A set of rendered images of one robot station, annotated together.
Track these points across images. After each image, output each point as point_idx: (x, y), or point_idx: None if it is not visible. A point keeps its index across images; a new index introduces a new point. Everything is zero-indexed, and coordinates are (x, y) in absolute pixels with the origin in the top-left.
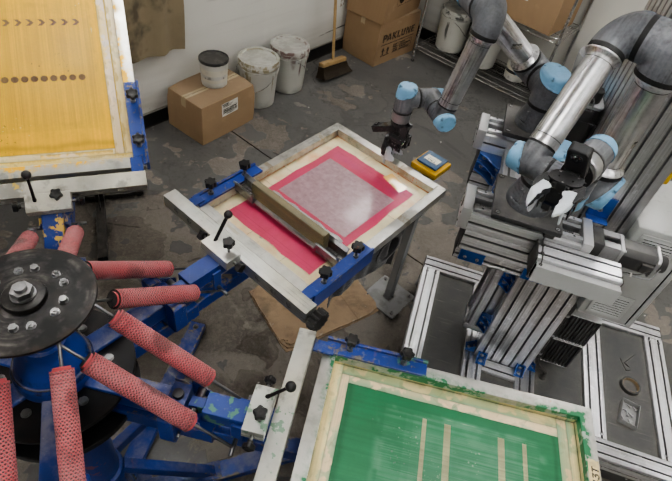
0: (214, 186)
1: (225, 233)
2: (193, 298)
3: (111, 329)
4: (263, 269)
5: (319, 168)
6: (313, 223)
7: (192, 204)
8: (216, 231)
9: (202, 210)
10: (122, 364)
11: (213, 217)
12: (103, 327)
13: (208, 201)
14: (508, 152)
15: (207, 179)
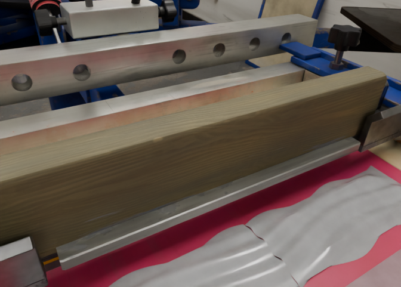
0: (336, 41)
1: (172, 37)
2: None
3: None
4: (15, 54)
5: None
6: (92, 144)
7: (271, 25)
8: (182, 32)
9: (281, 63)
10: None
11: (258, 69)
12: None
13: (307, 64)
14: None
15: (350, 26)
